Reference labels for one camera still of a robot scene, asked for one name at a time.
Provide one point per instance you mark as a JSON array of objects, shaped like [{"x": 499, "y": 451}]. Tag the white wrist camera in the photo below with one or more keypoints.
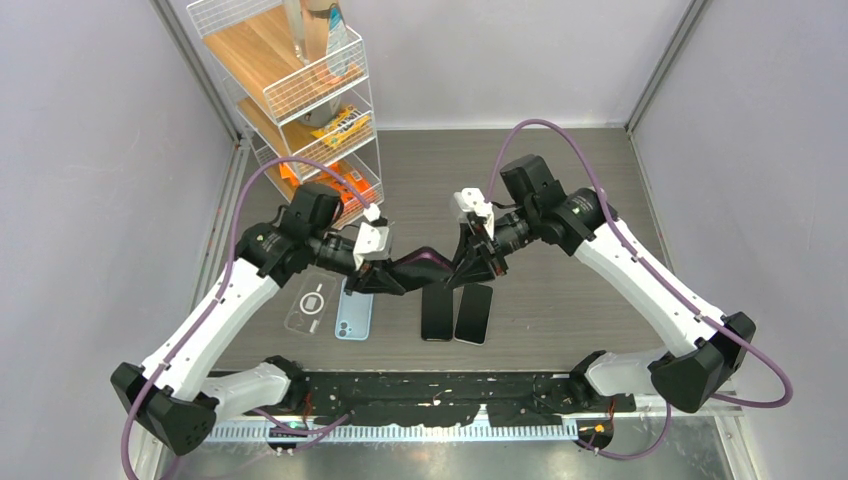
[
  {"x": 373, "y": 243},
  {"x": 469, "y": 206}
]

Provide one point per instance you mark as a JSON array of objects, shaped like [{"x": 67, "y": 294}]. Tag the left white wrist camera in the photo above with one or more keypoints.
[{"x": 373, "y": 243}]

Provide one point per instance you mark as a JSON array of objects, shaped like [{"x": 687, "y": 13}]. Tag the white wire shelf rack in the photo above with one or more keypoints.
[{"x": 278, "y": 99}]

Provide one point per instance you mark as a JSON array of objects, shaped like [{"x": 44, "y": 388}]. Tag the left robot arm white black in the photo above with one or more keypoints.
[{"x": 172, "y": 395}]

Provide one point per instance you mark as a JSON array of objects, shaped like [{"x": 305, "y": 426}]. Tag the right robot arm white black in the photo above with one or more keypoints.
[{"x": 695, "y": 359}]

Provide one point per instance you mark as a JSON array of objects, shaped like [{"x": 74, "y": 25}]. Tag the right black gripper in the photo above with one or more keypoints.
[{"x": 470, "y": 267}]

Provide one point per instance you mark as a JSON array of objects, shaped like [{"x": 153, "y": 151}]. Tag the black phone case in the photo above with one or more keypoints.
[{"x": 421, "y": 267}]

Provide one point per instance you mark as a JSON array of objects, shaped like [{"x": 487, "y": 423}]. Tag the black phone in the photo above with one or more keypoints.
[{"x": 474, "y": 312}]

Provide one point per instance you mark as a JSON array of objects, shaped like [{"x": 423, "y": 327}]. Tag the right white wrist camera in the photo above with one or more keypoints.
[{"x": 469, "y": 206}]

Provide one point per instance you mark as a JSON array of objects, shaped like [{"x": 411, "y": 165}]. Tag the clear phone case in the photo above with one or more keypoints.
[{"x": 310, "y": 303}]

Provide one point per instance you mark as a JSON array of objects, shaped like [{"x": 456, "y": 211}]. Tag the orange snack packs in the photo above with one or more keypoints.
[{"x": 353, "y": 183}]

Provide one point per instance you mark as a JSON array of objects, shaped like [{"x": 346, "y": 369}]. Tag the blue white bottle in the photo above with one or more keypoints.
[{"x": 337, "y": 39}]

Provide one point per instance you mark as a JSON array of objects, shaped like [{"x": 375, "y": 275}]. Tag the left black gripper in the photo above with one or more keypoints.
[{"x": 372, "y": 278}]

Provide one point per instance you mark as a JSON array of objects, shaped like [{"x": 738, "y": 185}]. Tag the yellow snack bag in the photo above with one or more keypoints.
[{"x": 348, "y": 121}]

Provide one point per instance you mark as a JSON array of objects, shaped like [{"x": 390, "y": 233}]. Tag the clear bottle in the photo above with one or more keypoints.
[{"x": 294, "y": 16}]

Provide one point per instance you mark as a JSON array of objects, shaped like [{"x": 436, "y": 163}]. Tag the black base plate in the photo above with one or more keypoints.
[{"x": 446, "y": 399}]

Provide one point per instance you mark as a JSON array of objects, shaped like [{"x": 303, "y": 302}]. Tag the light blue phone case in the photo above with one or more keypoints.
[{"x": 354, "y": 315}]

